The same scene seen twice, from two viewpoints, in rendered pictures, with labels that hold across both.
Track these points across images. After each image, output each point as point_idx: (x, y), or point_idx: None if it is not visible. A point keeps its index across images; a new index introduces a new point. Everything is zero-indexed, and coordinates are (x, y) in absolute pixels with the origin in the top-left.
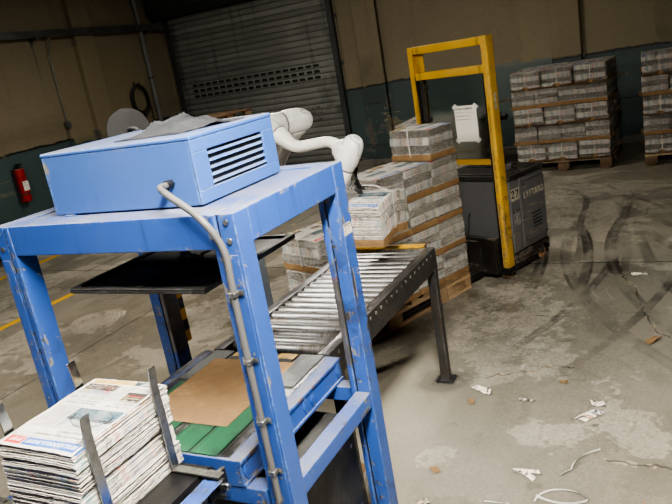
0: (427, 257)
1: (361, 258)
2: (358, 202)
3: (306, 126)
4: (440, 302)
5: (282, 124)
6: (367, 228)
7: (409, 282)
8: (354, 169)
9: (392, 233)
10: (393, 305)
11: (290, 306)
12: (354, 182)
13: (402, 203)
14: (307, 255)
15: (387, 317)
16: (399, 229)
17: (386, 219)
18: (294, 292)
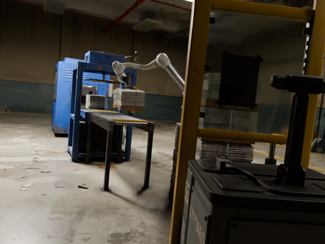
0: (106, 120)
1: None
2: None
3: (156, 61)
4: (106, 148)
5: (155, 59)
6: None
7: (100, 120)
8: (116, 74)
9: (115, 105)
10: (96, 120)
11: (124, 115)
12: (122, 81)
13: (119, 96)
14: None
15: (95, 121)
16: (117, 106)
17: (114, 98)
18: (133, 117)
